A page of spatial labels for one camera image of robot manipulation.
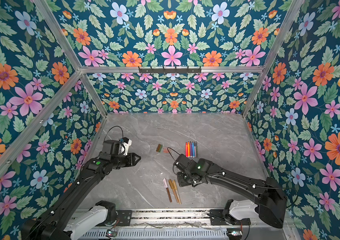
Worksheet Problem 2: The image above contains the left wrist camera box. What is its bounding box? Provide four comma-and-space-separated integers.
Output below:
119, 137, 132, 156

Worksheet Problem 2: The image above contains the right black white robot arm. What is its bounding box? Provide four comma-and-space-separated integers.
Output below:
173, 154, 287, 229

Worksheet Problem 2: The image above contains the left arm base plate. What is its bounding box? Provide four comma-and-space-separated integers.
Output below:
112, 210, 133, 228

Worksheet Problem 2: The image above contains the aluminium front rail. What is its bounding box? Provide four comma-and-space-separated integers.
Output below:
45, 207, 296, 230

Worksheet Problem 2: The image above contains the purple highlighter pen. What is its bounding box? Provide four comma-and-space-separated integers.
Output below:
188, 142, 194, 158

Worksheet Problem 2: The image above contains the blue highlighter pen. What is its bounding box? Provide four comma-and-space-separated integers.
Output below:
191, 142, 196, 158

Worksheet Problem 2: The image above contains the small circuit board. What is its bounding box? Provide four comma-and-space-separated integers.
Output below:
105, 230, 118, 238
227, 229, 243, 240

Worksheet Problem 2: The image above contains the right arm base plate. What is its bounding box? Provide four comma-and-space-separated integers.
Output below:
208, 209, 251, 226

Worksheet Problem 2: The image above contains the left small circuit board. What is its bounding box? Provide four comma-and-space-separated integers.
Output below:
105, 230, 118, 238

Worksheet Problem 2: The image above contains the black hook rack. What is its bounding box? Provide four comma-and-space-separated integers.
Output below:
138, 67, 202, 74

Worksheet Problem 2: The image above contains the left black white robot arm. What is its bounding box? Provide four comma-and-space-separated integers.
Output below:
21, 138, 141, 240

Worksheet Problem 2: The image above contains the right small circuit board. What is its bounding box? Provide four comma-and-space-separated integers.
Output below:
227, 229, 243, 240

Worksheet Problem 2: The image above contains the brown pen tan cap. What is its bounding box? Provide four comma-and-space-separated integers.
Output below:
172, 180, 182, 205

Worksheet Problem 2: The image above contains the tan brown pen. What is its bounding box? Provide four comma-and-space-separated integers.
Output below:
169, 179, 180, 204

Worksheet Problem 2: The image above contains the orange highlighter pen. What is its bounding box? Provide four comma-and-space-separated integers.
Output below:
187, 142, 192, 158

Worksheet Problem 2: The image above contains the white slotted cable duct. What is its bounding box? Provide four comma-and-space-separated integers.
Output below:
80, 228, 228, 240

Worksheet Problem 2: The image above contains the brown pen pink cap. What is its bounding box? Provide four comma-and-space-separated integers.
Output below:
163, 178, 172, 203

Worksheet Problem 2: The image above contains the pink pen green cap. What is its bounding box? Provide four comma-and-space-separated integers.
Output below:
194, 142, 198, 158

